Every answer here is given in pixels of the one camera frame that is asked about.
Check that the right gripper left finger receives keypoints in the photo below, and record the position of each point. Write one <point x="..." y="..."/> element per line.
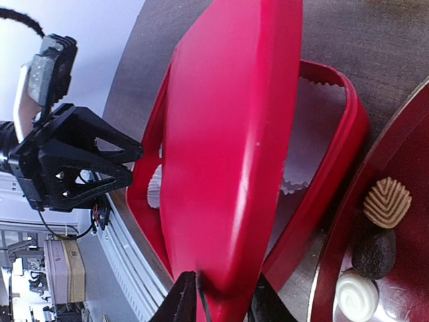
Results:
<point x="181" y="302"/>

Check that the red tin box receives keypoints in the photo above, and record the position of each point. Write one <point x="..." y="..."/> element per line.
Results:
<point x="299" y="214"/>

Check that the red tin lid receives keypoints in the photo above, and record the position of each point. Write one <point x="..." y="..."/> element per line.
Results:
<point x="243" y="54"/>

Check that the white spiral chocolate left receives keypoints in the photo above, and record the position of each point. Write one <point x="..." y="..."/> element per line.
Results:
<point x="356" y="296"/>

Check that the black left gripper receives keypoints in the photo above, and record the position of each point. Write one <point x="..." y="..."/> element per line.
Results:
<point x="73" y="154"/>

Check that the white paper cup liners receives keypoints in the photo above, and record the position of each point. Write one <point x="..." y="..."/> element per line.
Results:
<point x="301" y="141"/>

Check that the tan ribbed chocolate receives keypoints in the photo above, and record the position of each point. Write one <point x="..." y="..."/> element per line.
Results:
<point x="387" y="203"/>

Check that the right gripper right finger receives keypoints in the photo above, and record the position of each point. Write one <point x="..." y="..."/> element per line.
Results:
<point x="266" y="305"/>

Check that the round red tray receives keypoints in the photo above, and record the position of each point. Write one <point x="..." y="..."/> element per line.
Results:
<point x="400" y="152"/>

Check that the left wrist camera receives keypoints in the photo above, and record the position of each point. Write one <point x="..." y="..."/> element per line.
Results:
<point x="43" y="82"/>

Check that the dark textured chocolate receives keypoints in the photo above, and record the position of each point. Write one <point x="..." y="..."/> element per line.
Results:
<point x="374" y="255"/>

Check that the aluminium front rail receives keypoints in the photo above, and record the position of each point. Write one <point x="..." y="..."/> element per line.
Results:
<point x="126" y="281"/>

